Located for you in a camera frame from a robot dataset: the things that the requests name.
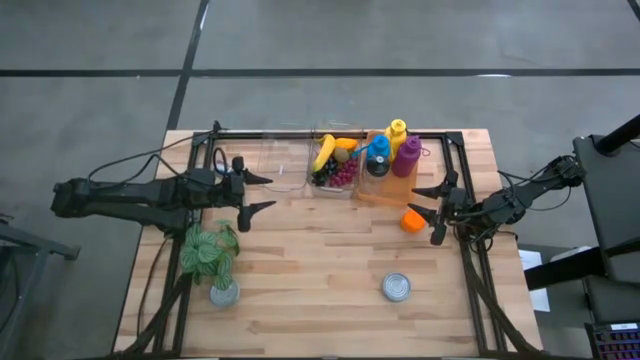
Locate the wide tin can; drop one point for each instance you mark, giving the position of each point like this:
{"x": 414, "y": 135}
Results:
{"x": 396, "y": 287}

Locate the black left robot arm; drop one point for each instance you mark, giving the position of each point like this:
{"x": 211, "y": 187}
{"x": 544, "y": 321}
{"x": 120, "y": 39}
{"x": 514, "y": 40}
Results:
{"x": 125, "y": 192}

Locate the clear plastic bin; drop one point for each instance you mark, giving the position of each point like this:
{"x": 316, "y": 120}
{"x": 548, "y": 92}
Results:
{"x": 285, "y": 150}
{"x": 336, "y": 192}

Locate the red grape bunch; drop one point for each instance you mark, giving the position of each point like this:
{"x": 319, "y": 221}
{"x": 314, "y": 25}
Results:
{"x": 345, "y": 175}

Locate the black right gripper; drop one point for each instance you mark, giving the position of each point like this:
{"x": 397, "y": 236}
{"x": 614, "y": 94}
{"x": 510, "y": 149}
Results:
{"x": 460, "y": 200}

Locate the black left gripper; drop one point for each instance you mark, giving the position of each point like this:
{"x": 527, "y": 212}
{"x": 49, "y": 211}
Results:
{"x": 232, "y": 187}

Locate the white paper sheet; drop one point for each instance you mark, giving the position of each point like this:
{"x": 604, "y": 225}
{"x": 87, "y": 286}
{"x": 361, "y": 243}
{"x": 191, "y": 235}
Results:
{"x": 532, "y": 280}

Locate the orange fruit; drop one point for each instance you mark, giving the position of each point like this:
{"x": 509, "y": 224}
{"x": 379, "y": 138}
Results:
{"x": 413, "y": 221}

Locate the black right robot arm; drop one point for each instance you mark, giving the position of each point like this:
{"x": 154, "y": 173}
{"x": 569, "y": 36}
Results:
{"x": 525, "y": 197}

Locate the black side table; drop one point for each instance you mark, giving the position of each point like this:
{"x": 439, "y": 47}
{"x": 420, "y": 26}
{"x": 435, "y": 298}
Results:
{"x": 610, "y": 210}

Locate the grey metal table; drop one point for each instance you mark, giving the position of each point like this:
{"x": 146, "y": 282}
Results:
{"x": 30, "y": 250}

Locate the orange translucent bin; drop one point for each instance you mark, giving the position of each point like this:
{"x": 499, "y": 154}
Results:
{"x": 395, "y": 192}

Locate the green potted plant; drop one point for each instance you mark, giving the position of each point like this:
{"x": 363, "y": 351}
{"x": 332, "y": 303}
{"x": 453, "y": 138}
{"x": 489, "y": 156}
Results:
{"x": 205, "y": 252}

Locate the blue plastic bottle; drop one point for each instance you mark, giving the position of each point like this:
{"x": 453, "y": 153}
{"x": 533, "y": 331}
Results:
{"x": 378, "y": 147}

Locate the brown kiwi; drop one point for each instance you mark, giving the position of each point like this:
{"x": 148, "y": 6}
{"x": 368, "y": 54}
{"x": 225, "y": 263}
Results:
{"x": 341, "y": 155}

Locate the black aluminium table frame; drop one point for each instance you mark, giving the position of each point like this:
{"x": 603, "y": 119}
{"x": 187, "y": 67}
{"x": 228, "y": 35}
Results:
{"x": 452, "y": 155}

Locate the yellow banana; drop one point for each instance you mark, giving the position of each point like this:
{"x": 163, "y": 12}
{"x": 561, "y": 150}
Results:
{"x": 325, "y": 150}

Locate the dark purple grape bunch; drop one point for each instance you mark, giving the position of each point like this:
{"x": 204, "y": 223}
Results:
{"x": 322, "y": 175}

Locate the yellow plastic bottle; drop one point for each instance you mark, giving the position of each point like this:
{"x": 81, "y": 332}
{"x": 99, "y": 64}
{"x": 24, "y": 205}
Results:
{"x": 397, "y": 135}

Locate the magenta plastic bottle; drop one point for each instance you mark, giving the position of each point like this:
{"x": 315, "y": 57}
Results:
{"x": 406, "y": 156}

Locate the clear bottle with black cap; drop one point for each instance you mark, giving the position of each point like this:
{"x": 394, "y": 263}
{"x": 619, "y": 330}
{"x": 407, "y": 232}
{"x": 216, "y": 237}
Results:
{"x": 378, "y": 166}

